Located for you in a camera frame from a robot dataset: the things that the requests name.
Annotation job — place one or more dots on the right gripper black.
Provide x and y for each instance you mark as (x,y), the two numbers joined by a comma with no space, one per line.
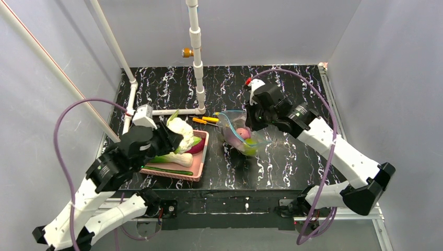
(255,113)

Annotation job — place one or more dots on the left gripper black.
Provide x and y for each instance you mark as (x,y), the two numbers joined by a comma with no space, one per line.
(165,137)

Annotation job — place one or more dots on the white green cabbage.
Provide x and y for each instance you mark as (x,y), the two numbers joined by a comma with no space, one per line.
(179,126)

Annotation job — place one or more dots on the purple onion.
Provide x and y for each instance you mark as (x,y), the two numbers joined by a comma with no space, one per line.
(244,133)

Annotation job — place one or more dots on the clear zip top bag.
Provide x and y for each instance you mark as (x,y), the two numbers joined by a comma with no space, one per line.
(233,130)

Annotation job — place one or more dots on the green pear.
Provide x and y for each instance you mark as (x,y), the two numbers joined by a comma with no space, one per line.
(250,147)

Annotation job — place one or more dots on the red sweet potato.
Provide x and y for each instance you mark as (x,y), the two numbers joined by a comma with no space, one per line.
(197,146)

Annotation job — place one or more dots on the long purple eggplant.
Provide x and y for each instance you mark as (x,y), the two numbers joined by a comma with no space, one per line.
(233,140)

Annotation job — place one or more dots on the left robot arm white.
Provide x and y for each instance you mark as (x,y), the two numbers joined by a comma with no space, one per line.
(76,227)

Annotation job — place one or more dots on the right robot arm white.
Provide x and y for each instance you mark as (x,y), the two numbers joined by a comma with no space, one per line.
(366,180)

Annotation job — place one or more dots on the white bok choy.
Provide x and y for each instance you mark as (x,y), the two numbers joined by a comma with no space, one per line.
(185,159)

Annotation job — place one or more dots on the pink plastic basket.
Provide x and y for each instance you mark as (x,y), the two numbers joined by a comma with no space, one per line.
(197,166)

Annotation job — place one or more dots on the brass pipe fitting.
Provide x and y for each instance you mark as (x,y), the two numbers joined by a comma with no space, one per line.
(187,53)

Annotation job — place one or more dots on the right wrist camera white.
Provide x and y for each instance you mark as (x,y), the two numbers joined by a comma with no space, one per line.
(252,87)

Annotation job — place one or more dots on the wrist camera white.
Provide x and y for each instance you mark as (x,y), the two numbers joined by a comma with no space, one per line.
(252,87)
(144,117)

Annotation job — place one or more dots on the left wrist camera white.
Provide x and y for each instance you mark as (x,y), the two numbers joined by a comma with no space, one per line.
(144,117)

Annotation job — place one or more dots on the orange handle screwdriver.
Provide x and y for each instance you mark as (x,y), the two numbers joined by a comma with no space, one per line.
(198,120)

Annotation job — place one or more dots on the yellow handle screwdriver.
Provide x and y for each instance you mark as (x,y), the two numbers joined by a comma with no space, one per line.
(211,119)

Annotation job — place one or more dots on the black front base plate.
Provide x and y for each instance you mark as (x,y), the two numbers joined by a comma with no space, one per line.
(226,209)

